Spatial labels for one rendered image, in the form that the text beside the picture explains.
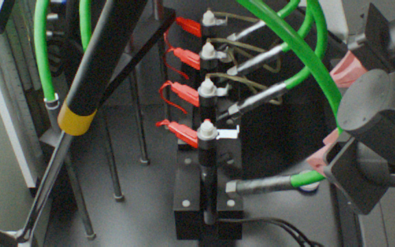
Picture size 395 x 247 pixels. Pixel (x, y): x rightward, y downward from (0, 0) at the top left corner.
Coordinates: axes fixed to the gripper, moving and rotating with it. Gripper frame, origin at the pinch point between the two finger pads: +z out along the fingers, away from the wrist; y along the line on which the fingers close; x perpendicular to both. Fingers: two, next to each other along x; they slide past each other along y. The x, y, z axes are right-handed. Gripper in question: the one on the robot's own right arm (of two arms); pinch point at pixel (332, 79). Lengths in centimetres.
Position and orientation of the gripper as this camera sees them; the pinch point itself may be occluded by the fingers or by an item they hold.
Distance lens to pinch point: 77.4
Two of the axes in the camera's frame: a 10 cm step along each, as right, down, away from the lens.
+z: -6.4, 3.5, 6.8
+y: -7.1, -6.1, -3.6
